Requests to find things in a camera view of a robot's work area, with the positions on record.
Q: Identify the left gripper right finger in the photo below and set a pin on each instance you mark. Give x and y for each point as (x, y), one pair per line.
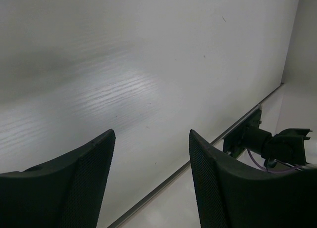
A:
(231, 194)

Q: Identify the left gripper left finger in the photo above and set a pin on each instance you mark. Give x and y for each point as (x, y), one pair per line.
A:
(65, 192)

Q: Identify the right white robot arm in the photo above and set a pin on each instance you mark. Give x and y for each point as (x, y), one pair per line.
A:
(285, 147)

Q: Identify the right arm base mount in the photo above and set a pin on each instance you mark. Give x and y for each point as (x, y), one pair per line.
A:
(232, 142)

